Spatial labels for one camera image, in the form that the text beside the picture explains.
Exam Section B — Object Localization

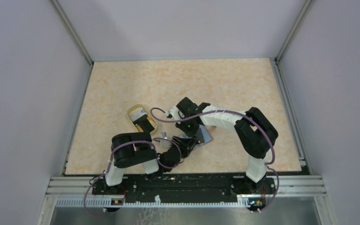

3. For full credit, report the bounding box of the brown leather card holder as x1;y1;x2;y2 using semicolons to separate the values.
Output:
179;125;213;149

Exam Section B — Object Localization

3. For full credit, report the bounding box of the beige oval card tray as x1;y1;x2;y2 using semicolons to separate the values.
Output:
126;104;158;135

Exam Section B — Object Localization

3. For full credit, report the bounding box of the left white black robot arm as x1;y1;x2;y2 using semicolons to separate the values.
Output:
103;132;200;194

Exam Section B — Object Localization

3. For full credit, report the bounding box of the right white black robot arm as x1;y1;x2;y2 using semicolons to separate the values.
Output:
168;97;278;193

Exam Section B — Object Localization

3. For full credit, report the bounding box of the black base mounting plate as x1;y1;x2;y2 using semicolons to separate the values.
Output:
92;172;276;203

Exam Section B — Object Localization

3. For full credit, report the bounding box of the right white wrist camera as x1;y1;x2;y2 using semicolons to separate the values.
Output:
165;106;181;120

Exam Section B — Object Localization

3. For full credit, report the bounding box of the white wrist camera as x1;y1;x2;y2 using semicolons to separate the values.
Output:
165;106;181;120
159;132;171;148

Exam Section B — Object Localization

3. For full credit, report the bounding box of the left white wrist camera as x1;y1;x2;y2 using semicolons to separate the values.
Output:
159;132;171;148

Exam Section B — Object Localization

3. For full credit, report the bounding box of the white slotted cable duct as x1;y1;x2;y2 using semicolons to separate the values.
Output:
56;197;250;208

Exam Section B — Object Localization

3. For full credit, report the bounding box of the aluminium frame rail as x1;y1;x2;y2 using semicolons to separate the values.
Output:
45;175;327;197

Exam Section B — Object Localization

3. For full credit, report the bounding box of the right aluminium corner post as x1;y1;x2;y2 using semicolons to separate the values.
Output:
275;0;315;65

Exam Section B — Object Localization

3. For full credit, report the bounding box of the aluminium corner post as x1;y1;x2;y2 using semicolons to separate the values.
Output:
49;0;94;66
275;0;315;65

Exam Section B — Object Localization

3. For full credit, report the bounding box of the left aluminium corner post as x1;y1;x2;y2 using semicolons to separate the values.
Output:
49;0;94;66

